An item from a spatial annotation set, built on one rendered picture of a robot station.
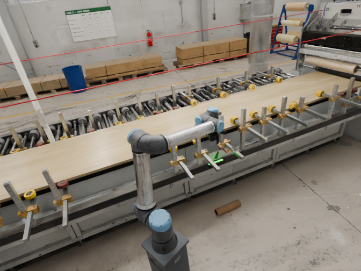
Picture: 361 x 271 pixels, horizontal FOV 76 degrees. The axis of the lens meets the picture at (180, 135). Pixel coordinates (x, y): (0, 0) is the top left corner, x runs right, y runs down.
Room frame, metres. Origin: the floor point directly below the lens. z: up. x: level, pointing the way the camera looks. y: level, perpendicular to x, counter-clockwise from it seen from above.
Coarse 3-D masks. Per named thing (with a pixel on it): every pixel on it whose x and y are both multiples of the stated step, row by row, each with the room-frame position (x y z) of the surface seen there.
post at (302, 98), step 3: (300, 96) 2.25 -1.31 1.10; (303, 96) 2.23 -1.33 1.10; (300, 99) 2.24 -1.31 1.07; (303, 99) 2.22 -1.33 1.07; (300, 102) 2.23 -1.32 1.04; (303, 102) 2.22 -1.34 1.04; (300, 105) 2.22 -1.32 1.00; (303, 105) 2.23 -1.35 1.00; (300, 108) 2.22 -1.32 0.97; (297, 114) 2.24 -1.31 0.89; (300, 114) 2.22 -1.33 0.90; (297, 117) 2.24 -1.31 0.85; (300, 117) 2.22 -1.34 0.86; (297, 123) 2.22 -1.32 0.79; (297, 126) 2.22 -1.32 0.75
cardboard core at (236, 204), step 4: (236, 200) 1.86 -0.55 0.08; (228, 204) 1.81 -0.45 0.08; (232, 204) 1.81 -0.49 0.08; (236, 204) 1.81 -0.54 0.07; (240, 204) 1.82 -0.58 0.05; (220, 208) 1.77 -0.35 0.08; (224, 208) 1.77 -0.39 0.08; (228, 208) 1.77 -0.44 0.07; (232, 208) 1.78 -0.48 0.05; (216, 212) 1.78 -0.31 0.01; (220, 212) 1.73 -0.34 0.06; (224, 212) 1.74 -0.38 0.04
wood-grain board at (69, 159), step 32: (256, 96) 2.84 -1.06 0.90; (288, 96) 2.72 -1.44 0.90; (128, 128) 2.36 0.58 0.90; (160, 128) 2.27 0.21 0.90; (224, 128) 2.11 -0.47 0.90; (0, 160) 1.99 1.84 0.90; (32, 160) 1.92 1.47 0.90; (64, 160) 1.85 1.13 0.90; (96, 160) 1.79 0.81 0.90; (128, 160) 1.75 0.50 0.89; (0, 192) 1.49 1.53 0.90
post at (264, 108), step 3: (264, 108) 2.05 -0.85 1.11; (264, 111) 2.05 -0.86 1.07; (264, 114) 2.05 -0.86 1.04; (261, 117) 2.07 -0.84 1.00; (264, 117) 2.05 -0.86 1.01; (261, 126) 2.06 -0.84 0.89; (264, 126) 2.05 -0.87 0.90; (261, 129) 2.06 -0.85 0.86; (264, 129) 2.06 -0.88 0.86; (261, 132) 2.06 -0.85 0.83; (264, 132) 2.06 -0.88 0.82
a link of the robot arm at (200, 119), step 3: (207, 111) 1.65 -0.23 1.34; (201, 114) 1.61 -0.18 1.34; (204, 114) 1.61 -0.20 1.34; (207, 114) 1.61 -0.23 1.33; (210, 114) 1.61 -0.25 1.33; (198, 117) 1.57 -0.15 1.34; (201, 117) 1.57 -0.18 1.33; (204, 117) 1.56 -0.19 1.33; (207, 117) 1.55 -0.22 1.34; (195, 120) 1.59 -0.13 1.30; (198, 120) 1.56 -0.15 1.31; (201, 120) 1.54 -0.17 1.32; (204, 120) 1.54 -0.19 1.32; (198, 123) 1.56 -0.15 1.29; (201, 123) 1.53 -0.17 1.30
